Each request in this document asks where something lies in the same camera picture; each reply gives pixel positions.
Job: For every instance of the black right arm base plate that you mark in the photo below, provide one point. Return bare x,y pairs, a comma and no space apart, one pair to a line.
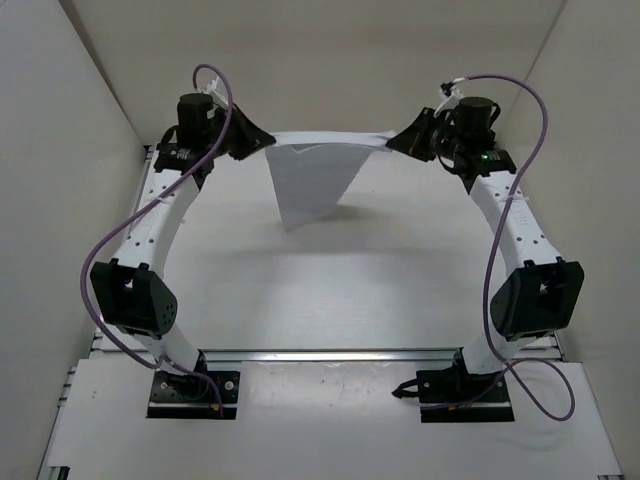
448,397

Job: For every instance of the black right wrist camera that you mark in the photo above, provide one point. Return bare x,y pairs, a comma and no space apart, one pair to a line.
473,120

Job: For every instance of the white skirt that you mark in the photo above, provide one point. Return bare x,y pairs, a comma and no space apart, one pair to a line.
312,170

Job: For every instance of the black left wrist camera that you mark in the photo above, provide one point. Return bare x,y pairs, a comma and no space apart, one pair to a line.
195,112

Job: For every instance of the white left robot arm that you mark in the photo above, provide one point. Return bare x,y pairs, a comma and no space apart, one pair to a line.
127,294

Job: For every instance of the aluminium table rail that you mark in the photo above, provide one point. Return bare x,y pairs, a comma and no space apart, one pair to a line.
330,355

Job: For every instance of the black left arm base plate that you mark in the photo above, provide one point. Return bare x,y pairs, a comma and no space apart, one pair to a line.
175,397

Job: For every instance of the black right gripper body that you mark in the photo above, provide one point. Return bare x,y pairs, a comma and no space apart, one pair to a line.
443,141

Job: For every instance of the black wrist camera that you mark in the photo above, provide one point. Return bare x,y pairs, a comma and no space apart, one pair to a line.
473,120
195,112

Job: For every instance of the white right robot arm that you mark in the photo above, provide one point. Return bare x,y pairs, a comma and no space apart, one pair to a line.
541,288

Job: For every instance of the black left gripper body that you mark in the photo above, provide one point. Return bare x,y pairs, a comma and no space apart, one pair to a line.
223,147

